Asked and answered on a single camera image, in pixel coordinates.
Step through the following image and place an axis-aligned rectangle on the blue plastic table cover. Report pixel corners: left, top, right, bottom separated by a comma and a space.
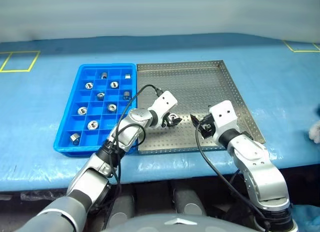
0, 33, 320, 192

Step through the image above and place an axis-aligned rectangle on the perforated steel tray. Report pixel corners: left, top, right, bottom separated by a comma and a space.
136, 59, 266, 155

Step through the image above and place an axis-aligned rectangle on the white gloved hand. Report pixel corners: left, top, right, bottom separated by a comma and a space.
308, 123, 320, 144

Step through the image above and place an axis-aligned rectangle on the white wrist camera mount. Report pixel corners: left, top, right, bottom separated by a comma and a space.
208, 100, 238, 145
147, 91, 178, 129

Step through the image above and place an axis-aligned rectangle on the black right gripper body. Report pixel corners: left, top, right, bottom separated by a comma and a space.
199, 114, 216, 139

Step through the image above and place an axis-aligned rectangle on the grey rounded robot leg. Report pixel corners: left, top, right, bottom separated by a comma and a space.
173, 189, 207, 216
109, 194, 136, 220

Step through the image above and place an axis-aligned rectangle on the blue plastic compartment tray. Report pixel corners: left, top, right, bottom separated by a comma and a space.
53, 63, 138, 158

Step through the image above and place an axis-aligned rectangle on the crumpled clear plastic film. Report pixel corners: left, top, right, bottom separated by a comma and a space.
0, 190, 68, 201

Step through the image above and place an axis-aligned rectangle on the grey robot torso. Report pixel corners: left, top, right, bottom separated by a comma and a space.
99, 215, 258, 232

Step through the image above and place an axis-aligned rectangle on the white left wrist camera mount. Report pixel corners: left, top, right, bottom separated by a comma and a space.
147, 91, 178, 129

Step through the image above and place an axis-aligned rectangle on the blue work coat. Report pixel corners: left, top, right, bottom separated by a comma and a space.
292, 204, 320, 232

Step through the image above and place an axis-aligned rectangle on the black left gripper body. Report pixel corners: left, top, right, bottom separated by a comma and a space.
161, 113, 173, 129

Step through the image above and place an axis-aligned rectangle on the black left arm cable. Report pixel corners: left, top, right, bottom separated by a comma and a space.
94, 85, 162, 227

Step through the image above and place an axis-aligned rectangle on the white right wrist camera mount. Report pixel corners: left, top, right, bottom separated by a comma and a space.
208, 100, 238, 145

